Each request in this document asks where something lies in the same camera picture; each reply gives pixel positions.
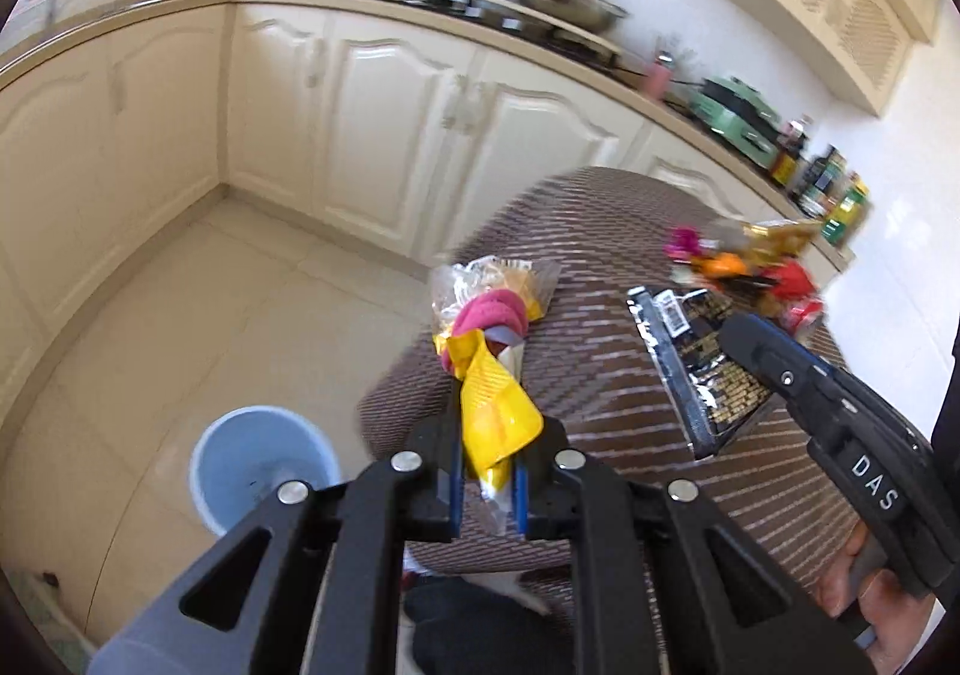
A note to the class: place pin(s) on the steel wok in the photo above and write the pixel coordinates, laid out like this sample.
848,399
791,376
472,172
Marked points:
574,4

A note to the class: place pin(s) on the red wrapper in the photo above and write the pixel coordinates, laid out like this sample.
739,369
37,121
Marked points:
799,289

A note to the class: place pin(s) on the person's dark clothing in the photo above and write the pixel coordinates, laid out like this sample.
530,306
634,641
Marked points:
472,630

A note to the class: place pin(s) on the black gas stove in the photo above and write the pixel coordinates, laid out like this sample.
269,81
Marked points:
487,15

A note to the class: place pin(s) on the yellow wrapper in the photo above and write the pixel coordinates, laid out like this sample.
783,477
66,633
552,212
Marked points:
491,405

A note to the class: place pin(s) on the gold wrapper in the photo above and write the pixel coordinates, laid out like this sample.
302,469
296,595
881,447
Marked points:
780,241

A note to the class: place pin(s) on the black snack packet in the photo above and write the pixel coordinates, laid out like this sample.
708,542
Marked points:
705,375

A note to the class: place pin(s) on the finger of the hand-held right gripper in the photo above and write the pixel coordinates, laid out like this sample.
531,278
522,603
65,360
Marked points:
772,367
814,356

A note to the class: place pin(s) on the brown dotted tablecloth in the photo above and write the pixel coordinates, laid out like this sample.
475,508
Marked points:
600,375

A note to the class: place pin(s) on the pink wrapper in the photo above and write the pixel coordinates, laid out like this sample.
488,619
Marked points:
487,311

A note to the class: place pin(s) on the magenta wrapper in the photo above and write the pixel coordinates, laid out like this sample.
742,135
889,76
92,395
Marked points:
686,241

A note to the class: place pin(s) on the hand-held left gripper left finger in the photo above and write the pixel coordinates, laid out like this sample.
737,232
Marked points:
453,495

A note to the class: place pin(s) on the green kitchen appliance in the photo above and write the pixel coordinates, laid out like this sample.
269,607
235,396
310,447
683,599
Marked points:
735,116

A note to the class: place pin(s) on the clear plastic bag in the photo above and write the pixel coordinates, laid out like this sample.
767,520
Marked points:
465,281

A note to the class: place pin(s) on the dark green bottle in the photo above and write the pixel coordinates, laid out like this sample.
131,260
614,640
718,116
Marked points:
821,180

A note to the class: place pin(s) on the pink cup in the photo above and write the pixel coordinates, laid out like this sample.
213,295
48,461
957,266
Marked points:
658,79

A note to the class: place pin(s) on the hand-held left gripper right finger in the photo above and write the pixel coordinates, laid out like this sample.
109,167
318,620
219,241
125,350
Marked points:
519,502

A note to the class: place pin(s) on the light blue plastic bucket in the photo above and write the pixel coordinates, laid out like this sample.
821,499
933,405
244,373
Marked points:
255,450

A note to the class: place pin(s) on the cream base cabinets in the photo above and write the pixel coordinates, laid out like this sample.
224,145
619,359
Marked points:
360,120

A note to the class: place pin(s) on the dark sauce bottle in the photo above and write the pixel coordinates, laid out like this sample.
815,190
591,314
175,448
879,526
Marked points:
789,154

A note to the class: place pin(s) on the person's right hand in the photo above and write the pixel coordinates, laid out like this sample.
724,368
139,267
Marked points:
904,619

